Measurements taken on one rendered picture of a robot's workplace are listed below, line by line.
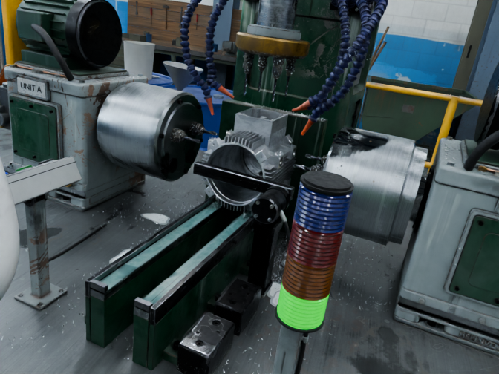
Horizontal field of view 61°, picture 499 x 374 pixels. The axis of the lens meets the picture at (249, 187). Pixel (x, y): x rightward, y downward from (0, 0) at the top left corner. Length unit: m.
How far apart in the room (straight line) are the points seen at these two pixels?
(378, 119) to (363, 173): 4.21
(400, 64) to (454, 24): 0.76
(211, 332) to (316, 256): 0.35
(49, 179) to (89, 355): 0.32
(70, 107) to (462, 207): 0.97
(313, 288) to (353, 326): 0.46
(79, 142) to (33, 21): 0.33
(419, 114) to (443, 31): 1.39
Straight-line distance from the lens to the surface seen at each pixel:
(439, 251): 0.95
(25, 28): 1.36
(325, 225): 0.47
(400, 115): 5.13
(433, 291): 0.99
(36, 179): 0.84
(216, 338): 0.78
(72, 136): 1.26
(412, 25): 6.13
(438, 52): 6.16
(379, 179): 0.92
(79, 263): 1.08
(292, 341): 0.58
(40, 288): 0.96
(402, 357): 0.94
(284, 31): 1.04
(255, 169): 1.22
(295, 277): 0.51
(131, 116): 1.15
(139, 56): 3.11
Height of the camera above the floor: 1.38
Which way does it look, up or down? 22 degrees down
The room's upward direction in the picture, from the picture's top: 8 degrees clockwise
